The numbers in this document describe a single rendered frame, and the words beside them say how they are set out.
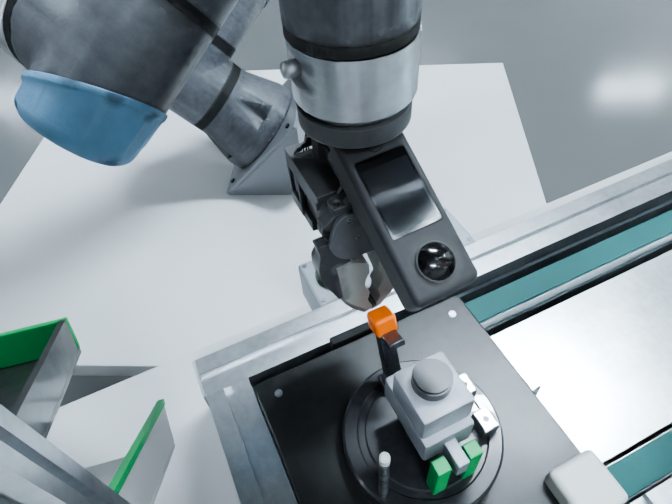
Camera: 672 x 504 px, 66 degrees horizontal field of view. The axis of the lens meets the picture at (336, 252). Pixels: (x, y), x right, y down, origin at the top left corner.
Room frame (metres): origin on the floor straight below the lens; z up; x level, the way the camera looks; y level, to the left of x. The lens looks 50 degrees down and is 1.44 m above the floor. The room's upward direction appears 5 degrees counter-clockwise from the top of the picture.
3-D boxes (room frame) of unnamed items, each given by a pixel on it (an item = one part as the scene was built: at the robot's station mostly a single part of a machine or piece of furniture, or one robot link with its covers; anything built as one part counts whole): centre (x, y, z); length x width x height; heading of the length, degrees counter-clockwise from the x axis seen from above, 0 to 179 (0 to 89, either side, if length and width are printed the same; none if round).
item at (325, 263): (0.25, -0.01, 1.14); 0.05 x 0.02 x 0.09; 111
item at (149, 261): (0.67, 0.11, 0.84); 0.90 x 0.70 x 0.03; 84
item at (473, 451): (0.13, -0.09, 1.01); 0.01 x 0.01 x 0.05; 21
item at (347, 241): (0.28, -0.02, 1.20); 0.09 x 0.08 x 0.12; 21
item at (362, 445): (0.17, -0.06, 0.98); 0.14 x 0.14 x 0.02
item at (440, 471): (0.12, -0.06, 1.01); 0.01 x 0.01 x 0.05; 21
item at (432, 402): (0.16, -0.07, 1.06); 0.08 x 0.04 x 0.07; 22
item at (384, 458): (0.12, -0.02, 1.03); 0.01 x 0.01 x 0.08
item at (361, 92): (0.28, -0.02, 1.28); 0.08 x 0.08 x 0.05
